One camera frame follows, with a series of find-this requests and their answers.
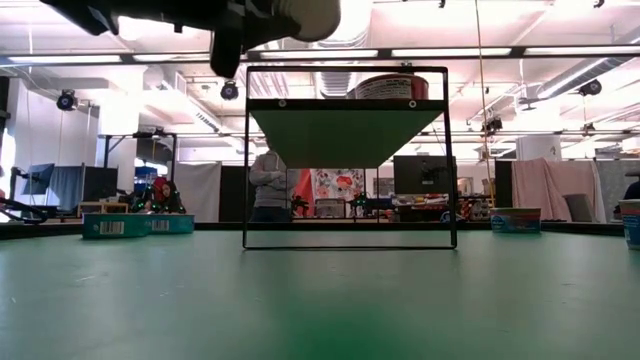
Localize silver ceiling air duct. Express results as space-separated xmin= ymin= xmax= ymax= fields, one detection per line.
xmin=302 ymin=37 xmax=375 ymax=101

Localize pink curtain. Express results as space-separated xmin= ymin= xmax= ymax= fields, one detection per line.
xmin=510 ymin=158 xmax=600 ymax=224

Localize red black background robot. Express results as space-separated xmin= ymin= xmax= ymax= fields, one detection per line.
xmin=0 ymin=166 xmax=51 ymax=225

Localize background robot green lights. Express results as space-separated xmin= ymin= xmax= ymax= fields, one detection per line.
xmin=349 ymin=192 xmax=399 ymax=220
xmin=130 ymin=184 xmax=189 ymax=215

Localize white storage box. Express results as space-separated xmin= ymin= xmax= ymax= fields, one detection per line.
xmin=314 ymin=198 xmax=347 ymax=218

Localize black monitor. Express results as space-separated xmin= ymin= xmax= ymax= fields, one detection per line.
xmin=392 ymin=154 xmax=459 ymax=197

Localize white cylindrical column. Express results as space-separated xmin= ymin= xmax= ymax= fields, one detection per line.
xmin=515 ymin=134 xmax=562 ymax=162

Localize blue-grey curtain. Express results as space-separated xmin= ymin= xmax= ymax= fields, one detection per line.
xmin=48 ymin=165 xmax=85 ymax=211

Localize grey curtain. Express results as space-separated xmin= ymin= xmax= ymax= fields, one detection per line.
xmin=594 ymin=158 xmax=640 ymax=214

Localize ceiling light strip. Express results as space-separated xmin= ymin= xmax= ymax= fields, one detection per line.
xmin=0 ymin=45 xmax=640 ymax=65

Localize blue red-stripe can gold lid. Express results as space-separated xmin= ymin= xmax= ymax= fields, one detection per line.
xmin=488 ymin=207 xmax=542 ymax=235
xmin=618 ymin=198 xmax=640 ymax=252

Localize wooden background table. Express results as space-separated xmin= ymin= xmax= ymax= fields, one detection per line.
xmin=76 ymin=200 xmax=130 ymax=216

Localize red curtain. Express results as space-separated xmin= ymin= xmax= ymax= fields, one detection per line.
xmin=294 ymin=168 xmax=316 ymax=217

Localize black background robot arms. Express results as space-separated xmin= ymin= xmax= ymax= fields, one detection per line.
xmin=290 ymin=194 xmax=311 ymax=217

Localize black metal table frame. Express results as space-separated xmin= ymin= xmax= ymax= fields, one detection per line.
xmin=0 ymin=221 xmax=640 ymax=240

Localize black curtain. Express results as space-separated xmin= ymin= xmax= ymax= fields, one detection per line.
xmin=218 ymin=164 xmax=251 ymax=224

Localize green table mat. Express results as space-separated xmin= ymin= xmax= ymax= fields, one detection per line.
xmin=0 ymin=228 xmax=640 ymax=360

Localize teal can silver lid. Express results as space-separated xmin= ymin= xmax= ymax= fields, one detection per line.
xmin=148 ymin=213 xmax=196 ymax=235

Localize small background monitor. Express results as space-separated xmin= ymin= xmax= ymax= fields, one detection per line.
xmin=20 ymin=162 xmax=56 ymax=196

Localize floral cloth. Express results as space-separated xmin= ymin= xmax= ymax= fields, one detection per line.
xmin=312 ymin=168 xmax=367 ymax=202

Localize wooden shelf black metal frame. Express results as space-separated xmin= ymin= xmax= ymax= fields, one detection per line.
xmin=243 ymin=64 xmax=458 ymax=251

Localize red white-label can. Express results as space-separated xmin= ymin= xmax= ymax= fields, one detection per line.
xmin=355 ymin=73 xmax=430 ymax=100

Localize black metal stand frame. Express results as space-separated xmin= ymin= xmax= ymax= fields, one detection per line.
xmin=102 ymin=131 xmax=178 ymax=201

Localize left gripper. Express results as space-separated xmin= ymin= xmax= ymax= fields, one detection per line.
xmin=172 ymin=0 xmax=274 ymax=80

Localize silver-lid seafood can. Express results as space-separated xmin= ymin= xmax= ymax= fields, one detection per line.
xmin=82 ymin=212 xmax=152 ymax=240

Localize white curtain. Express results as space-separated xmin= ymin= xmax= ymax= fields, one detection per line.
xmin=172 ymin=161 xmax=222 ymax=224

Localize black panel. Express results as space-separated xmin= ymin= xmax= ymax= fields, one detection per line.
xmin=82 ymin=166 xmax=120 ymax=201
xmin=494 ymin=159 xmax=514 ymax=209

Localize person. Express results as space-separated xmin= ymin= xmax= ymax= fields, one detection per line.
xmin=248 ymin=142 xmax=301 ymax=224
xmin=613 ymin=172 xmax=640 ymax=216
xmin=149 ymin=175 xmax=184 ymax=214

